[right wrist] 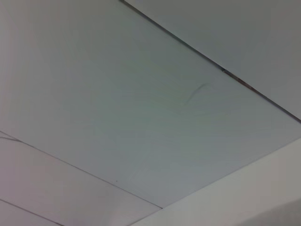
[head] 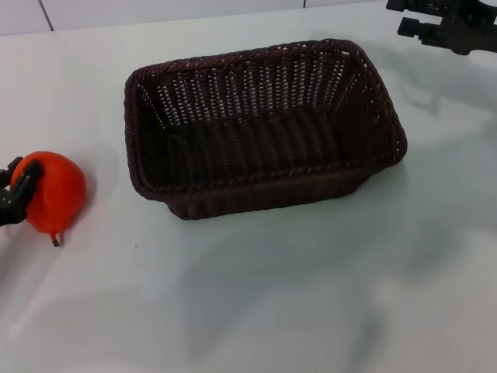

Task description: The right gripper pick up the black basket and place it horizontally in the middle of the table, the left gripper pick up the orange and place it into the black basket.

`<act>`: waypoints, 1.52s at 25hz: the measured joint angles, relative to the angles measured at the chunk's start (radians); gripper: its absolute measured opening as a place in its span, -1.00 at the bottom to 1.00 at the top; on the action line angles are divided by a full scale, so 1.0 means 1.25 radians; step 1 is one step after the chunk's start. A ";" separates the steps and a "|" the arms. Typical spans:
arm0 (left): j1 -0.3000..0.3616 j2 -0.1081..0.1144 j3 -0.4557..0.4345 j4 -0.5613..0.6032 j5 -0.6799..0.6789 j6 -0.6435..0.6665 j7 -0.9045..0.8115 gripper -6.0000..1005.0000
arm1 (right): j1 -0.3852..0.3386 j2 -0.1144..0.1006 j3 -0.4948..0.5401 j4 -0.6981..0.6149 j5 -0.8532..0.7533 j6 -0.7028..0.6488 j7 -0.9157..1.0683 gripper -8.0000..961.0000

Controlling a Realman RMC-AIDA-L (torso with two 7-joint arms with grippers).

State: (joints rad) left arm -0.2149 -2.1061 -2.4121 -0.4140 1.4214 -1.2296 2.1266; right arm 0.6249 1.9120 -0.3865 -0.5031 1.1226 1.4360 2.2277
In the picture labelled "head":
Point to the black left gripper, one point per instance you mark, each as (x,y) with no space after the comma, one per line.
(9,210)

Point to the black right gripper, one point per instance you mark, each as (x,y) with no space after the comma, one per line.
(470,27)

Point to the orange pear-shaped toy fruit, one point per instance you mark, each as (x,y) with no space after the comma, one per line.
(58,190)

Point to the dark woven rectangular basket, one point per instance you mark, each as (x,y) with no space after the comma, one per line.
(264,155)

